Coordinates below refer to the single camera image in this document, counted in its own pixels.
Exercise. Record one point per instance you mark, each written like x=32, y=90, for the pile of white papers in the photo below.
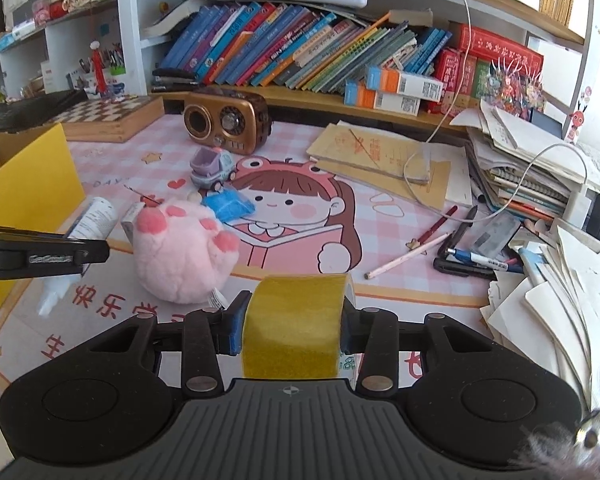
x=555, y=300

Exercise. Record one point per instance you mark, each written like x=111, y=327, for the slim red book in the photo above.
x=445, y=80

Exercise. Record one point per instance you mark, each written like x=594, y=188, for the white charger plug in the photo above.
x=578, y=207

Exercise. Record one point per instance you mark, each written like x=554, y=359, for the wooden chessboard box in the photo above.
x=115, y=117

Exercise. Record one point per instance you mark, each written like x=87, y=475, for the yellow cardboard box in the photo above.
x=30, y=185

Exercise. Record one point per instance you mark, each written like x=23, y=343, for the row of colourful books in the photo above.
x=290, y=45

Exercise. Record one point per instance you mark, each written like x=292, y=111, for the grey fluffy trim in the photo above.
x=555, y=447

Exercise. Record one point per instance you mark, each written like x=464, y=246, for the black electronic keyboard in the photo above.
x=25, y=110

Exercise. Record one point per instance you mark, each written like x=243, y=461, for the orange white carton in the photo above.
x=380, y=100
x=405, y=82

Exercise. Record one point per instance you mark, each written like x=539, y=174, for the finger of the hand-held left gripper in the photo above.
x=96, y=252

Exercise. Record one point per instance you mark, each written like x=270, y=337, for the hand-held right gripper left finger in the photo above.
x=237, y=325

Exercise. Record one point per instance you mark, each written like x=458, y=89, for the colourful patterned book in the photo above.
x=515, y=87

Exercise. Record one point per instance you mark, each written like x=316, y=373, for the brown retro radio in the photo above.
x=230, y=122

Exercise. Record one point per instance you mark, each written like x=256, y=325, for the brown paper envelopes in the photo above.
x=365, y=152

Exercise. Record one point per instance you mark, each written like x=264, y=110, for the blue white marker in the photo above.
x=480, y=260

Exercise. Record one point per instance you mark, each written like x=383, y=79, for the small white carton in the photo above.
x=130, y=222

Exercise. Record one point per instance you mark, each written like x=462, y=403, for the white pen cup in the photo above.
x=112, y=82

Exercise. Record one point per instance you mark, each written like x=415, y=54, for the small blue toy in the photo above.
x=228, y=205

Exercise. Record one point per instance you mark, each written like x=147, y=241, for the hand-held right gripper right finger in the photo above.
x=346, y=327

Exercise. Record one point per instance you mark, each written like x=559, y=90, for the red pen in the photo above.
x=437, y=224

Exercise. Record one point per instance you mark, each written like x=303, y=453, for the stack of notebooks and papers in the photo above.
x=520, y=160

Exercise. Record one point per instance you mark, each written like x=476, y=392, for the purple toy truck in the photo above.
x=212, y=167

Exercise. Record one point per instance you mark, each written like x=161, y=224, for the yellow tape roll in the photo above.
x=292, y=325

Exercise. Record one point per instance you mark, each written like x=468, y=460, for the thick red book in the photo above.
x=500, y=47

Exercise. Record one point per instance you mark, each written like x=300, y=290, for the wooden bookshelf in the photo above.
x=300, y=99

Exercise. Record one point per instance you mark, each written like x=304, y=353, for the white tube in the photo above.
x=97, y=215

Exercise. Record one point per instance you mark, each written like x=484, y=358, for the white cubby shelf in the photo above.
x=60, y=55

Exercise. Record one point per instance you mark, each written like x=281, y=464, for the red deer wall sticker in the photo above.
x=575, y=122

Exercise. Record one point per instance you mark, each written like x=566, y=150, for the pink plush toy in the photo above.
x=180, y=255

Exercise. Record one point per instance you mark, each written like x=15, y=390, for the black pen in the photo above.
x=462, y=227

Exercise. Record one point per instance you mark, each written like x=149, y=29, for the red tassel ornament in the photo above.
x=98, y=67

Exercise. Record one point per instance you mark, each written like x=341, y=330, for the white thick book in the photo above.
x=175, y=17

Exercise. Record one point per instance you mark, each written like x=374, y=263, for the pink pencil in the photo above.
x=410, y=256

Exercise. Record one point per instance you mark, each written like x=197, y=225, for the grey card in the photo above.
x=497, y=232

